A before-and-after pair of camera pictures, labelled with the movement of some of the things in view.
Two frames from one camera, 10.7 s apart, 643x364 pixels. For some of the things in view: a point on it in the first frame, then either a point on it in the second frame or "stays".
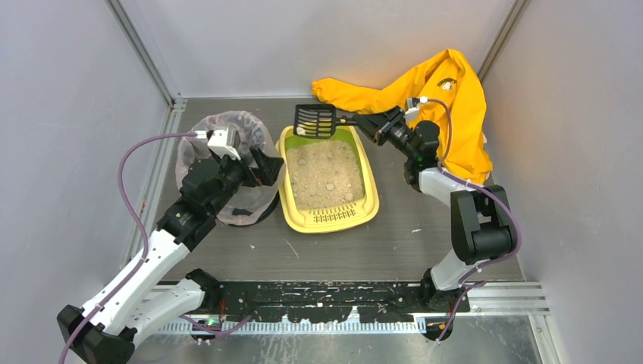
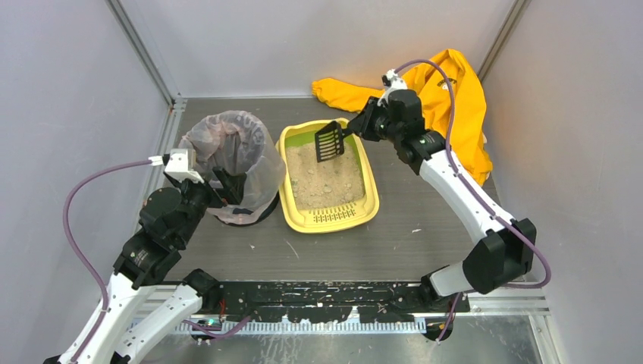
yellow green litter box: [326, 184] stays
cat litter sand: [324, 174] stays
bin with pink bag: [256, 203] stays
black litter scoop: [318, 120] -> [329, 141]
